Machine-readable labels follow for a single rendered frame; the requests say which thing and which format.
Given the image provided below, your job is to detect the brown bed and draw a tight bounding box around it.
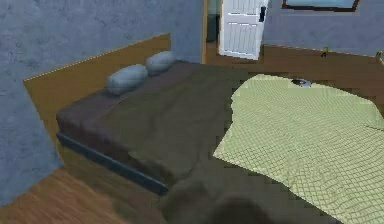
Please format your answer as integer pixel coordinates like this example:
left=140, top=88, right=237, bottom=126
left=23, top=32, right=384, bottom=224

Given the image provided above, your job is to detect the grey pillow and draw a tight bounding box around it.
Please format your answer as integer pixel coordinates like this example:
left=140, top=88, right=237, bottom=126
left=145, top=50, right=177, bottom=76
left=105, top=63, right=149, bottom=96

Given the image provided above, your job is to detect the white panelled room door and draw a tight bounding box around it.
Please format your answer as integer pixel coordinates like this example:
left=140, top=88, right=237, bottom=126
left=218, top=0, right=270, bottom=61

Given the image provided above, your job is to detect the small grey round dish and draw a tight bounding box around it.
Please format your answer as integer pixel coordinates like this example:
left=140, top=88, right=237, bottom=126
left=291, top=78, right=313, bottom=88

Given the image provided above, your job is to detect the pale green checked blanket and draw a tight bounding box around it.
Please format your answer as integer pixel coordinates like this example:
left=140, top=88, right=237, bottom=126
left=213, top=73, right=384, bottom=224

